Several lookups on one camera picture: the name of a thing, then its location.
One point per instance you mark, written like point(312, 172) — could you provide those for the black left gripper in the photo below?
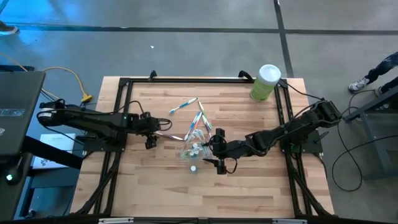
point(147, 124)

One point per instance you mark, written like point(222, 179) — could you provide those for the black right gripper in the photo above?
point(233, 149)

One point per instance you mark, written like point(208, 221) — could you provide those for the teal mouthwash bottle white cap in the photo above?
point(197, 152)
point(195, 145)
point(191, 153)

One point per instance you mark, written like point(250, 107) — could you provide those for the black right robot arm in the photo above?
point(289, 130)

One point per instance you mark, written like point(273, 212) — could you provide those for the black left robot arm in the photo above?
point(93, 119)

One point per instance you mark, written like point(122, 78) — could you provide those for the small white cap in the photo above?
point(193, 168)

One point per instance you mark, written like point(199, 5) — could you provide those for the green disinfecting wipes canister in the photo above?
point(264, 84)

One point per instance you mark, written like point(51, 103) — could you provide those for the white booklet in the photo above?
point(59, 143)

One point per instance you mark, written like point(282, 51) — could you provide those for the black diagonal bar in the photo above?
point(53, 153)

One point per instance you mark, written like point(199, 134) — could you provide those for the black device with indicator light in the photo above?
point(15, 169)

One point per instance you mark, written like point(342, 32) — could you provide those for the person's shoe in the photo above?
point(357, 84)
point(8, 29)

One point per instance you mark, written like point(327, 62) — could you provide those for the black side table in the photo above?
point(370, 107)

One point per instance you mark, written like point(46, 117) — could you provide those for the person's leg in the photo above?
point(391, 85)
point(384, 65)

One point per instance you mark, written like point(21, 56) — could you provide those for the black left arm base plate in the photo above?
point(102, 144)

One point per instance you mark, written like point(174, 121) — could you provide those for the black aluminium table frame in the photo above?
point(186, 80)

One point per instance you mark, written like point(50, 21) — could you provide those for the silver metal bracket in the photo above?
point(116, 221)
point(289, 221)

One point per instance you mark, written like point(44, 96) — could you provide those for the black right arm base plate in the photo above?
point(312, 146)

